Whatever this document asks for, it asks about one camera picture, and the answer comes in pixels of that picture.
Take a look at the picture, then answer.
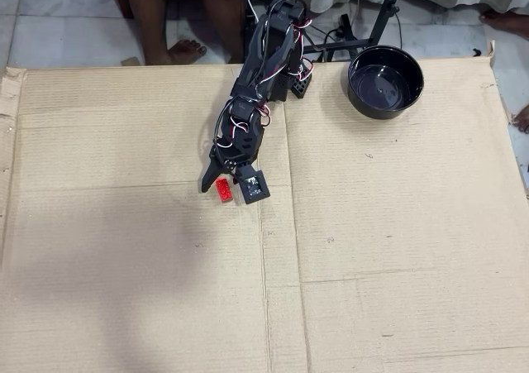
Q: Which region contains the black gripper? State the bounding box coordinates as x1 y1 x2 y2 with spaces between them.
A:
201 114 265 194

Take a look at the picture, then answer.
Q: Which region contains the red lego block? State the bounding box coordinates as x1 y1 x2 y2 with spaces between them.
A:
215 177 235 203

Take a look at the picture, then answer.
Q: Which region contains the brown corrugated cardboard sheet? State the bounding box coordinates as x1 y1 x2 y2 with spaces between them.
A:
0 56 529 373

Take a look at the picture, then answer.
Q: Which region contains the black round bowl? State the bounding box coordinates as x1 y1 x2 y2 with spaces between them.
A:
346 45 426 121

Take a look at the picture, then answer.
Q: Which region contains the black tripod stand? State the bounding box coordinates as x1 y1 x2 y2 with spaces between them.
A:
314 0 407 64

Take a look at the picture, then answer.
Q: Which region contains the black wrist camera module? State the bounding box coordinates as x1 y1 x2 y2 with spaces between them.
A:
235 164 272 205

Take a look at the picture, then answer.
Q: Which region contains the black vertical post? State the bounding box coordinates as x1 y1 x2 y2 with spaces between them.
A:
241 11 255 63

